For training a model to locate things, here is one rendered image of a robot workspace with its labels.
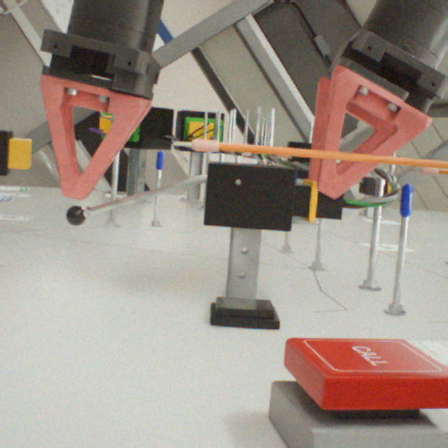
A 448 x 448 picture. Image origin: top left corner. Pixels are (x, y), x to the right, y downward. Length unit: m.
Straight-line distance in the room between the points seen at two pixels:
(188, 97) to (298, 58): 6.58
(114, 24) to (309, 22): 1.10
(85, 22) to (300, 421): 0.31
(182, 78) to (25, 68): 1.59
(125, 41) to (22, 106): 7.70
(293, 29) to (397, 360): 1.32
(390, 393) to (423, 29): 0.31
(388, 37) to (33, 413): 0.33
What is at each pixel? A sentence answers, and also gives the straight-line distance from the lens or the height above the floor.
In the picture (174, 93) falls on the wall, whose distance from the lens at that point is 8.13.
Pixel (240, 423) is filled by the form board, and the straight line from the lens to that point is 0.31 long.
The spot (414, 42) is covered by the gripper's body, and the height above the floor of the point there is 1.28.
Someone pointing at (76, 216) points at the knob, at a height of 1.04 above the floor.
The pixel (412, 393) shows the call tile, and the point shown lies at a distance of 0.27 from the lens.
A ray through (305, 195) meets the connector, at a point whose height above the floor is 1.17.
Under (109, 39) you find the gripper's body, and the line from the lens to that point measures 0.50.
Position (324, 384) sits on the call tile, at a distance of 0.26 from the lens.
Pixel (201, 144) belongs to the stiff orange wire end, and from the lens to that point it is 0.38.
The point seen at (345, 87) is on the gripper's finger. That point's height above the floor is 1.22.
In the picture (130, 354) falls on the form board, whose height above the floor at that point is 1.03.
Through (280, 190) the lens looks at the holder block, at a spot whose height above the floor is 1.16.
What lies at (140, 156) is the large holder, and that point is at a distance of 1.20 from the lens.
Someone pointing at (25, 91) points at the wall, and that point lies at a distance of 8.22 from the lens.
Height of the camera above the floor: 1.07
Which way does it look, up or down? 5 degrees up
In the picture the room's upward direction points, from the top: 56 degrees clockwise
